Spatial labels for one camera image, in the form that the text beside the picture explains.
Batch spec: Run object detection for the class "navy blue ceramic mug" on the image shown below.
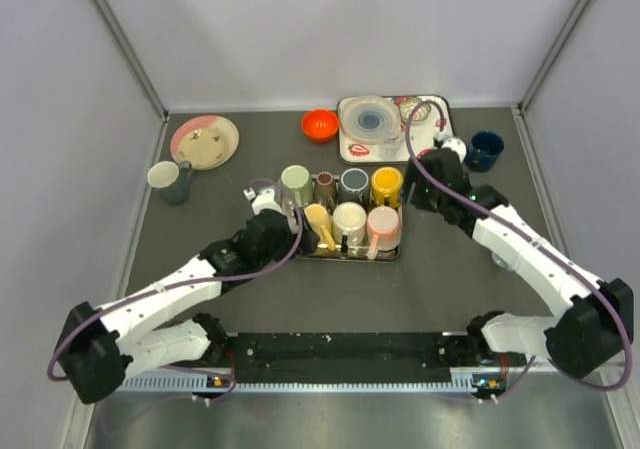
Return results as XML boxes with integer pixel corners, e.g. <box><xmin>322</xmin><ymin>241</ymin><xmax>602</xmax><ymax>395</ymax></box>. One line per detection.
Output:
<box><xmin>465</xmin><ymin>131</ymin><xmax>505</xmax><ymax>173</ymax></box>

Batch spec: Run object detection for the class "pale yellow ceramic mug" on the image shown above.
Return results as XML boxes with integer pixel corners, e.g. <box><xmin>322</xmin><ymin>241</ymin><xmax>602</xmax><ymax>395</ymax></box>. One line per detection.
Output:
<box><xmin>304</xmin><ymin>203</ymin><xmax>336</xmax><ymax>250</ymax></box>

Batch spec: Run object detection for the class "cream mug black handle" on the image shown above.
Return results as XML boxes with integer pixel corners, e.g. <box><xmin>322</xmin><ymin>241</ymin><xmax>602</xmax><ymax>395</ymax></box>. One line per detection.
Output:
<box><xmin>332</xmin><ymin>202</ymin><xmax>367</xmax><ymax>260</ymax></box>

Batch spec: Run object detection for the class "pink ceramic mug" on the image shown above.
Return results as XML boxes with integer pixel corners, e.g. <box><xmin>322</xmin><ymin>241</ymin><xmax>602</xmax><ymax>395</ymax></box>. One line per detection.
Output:
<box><xmin>366</xmin><ymin>206</ymin><xmax>402</xmax><ymax>260</ymax></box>

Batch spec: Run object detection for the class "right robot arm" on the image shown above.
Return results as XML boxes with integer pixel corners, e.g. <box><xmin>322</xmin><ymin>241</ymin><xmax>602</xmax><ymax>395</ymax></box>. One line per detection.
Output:
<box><xmin>400</xmin><ymin>148</ymin><xmax>634</xmax><ymax>379</ymax></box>

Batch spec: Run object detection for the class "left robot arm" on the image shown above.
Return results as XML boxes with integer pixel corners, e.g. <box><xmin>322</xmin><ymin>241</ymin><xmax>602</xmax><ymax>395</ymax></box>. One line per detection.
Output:
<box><xmin>50</xmin><ymin>209</ymin><xmax>319</xmax><ymax>405</ymax></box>

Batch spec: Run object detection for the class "light green ceramic mug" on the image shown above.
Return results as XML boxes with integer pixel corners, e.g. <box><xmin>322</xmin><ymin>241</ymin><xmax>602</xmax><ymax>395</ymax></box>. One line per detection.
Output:
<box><xmin>280</xmin><ymin>165</ymin><xmax>313</xmax><ymax>208</ymax></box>

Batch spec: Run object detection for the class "brown ceramic mug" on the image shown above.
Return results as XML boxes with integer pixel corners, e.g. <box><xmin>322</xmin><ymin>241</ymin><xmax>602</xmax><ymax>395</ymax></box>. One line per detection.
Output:
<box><xmin>314</xmin><ymin>171</ymin><xmax>337</xmax><ymax>212</ymax></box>

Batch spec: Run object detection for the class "dark teal mug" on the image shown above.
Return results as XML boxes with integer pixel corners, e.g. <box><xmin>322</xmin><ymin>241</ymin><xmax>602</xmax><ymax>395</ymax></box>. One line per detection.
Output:
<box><xmin>146</xmin><ymin>161</ymin><xmax>193</xmax><ymax>205</ymax></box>

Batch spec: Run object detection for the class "stainless steel tray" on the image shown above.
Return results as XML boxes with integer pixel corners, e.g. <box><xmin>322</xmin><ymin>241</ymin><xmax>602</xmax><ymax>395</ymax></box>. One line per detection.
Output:
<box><xmin>303</xmin><ymin>169</ymin><xmax>404</xmax><ymax>262</ymax></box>

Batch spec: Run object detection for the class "white strawberry pattern tray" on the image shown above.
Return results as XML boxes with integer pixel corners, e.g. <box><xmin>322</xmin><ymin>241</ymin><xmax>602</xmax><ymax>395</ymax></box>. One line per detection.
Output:
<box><xmin>337</xmin><ymin>95</ymin><xmax>455</xmax><ymax>165</ymax></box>

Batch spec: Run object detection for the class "clear drinking glass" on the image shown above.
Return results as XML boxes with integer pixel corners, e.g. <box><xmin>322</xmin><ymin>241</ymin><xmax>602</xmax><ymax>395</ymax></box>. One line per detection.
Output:
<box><xmin>378</xmin><ymin>135</ymin><xmax>406</xmax><ymax>163</ymax></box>

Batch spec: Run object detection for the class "small patterned bowl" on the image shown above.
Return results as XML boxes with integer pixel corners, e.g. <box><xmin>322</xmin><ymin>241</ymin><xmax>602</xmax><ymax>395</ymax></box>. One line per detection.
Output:
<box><xmin>396</xmin><ymin>96</ymin><xmax>431</xmax><ymax>123</ymax></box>

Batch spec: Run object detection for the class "light blue footed cup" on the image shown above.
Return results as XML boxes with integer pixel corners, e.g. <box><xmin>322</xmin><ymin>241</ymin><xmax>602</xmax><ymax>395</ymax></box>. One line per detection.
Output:
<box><xmin>492</xmin><ymin>253</ymin><xmax>509</xmax><ymax>269</ymax></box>

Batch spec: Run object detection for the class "small cream plate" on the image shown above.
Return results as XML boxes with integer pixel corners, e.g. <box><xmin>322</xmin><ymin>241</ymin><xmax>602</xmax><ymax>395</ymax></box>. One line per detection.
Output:
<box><xmin>175</xmin><ymin>128</ymin><xmax>239</xmax><ymax>171</ymax></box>

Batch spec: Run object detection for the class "pink cream large plate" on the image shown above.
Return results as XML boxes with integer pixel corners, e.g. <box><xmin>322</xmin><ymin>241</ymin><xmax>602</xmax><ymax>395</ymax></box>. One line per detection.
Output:
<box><xmin>169</xmin><ymin>115</ymin><xmax>240</xmax><ymax>171</ymax></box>

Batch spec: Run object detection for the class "orange bowl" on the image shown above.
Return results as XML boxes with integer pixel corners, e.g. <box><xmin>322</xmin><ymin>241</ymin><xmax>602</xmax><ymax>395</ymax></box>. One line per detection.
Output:
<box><xmin>301</xmin><ymin>109</ymin><xmax>340</xmax><ymax>144</ymax></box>

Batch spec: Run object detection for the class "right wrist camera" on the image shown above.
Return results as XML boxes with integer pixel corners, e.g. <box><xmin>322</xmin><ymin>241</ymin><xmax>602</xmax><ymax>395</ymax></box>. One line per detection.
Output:
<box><xmin>434</xmin><ymin>137</ymin><xmax>467</xmax><ymax>163</ymax></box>

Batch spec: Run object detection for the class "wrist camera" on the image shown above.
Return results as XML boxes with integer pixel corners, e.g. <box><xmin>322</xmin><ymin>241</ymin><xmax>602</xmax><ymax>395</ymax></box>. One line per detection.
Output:
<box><xmin>244</xmin><ymin>185</ymin><xmax>282</xmax><ymax>215</ymax></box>
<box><xmin>434</xmin><ymin>137</ymin><xmax>467</xmax><ymax>163</ymax></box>

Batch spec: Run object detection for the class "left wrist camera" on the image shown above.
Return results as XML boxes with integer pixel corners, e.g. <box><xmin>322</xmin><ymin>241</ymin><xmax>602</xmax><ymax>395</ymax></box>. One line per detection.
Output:
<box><xmin>244</xmin><ymin>185</ymin><xmax>282</xmax><ymax>215</ymax></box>

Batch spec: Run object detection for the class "bright yellow mug black handle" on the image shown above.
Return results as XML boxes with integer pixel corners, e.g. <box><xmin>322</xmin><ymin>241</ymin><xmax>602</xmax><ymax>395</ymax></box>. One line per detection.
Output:
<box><xmin>371</xmin><ymin>166</ymin><xmax>404</xmax><ymax>209</ymax></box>

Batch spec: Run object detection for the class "grey mug black handle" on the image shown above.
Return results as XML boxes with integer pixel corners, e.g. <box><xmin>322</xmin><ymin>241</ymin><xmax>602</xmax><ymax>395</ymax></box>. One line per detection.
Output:
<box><xmin>338</xmin><ymin>168</ymin><xmax>371</xmax><ymax>206</ymax></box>

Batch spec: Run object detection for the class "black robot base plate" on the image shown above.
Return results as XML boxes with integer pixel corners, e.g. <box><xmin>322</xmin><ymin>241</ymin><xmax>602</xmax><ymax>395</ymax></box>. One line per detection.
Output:
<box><xmin>169</xmin><ymin>331</ymin><xmax>506</xmax><ymax>385</ymax></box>

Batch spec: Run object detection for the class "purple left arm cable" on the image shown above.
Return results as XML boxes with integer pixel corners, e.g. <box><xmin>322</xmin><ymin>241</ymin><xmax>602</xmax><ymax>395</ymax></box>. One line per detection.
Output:
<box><xmin>46</xmin><ymin>177</ymin><xmax>305</xmax><ymax>383</ymax></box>

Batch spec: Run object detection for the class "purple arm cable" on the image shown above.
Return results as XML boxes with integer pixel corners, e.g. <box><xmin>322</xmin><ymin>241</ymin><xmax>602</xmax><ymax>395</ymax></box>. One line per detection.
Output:
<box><xmin>46</xmin><ymin>177</ymin><xmax>305</xmax><ymax>383</ymax></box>
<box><xmin>403</xmin><ymin>99</ymin><xmax>634</xmax><ymax>390</ymax></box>

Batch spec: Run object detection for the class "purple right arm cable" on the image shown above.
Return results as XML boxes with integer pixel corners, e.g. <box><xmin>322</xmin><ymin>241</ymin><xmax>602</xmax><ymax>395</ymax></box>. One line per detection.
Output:
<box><xmin>403</xmin><ymin>99</ymin><xmax>634</xmax><ymax>390</ymax></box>

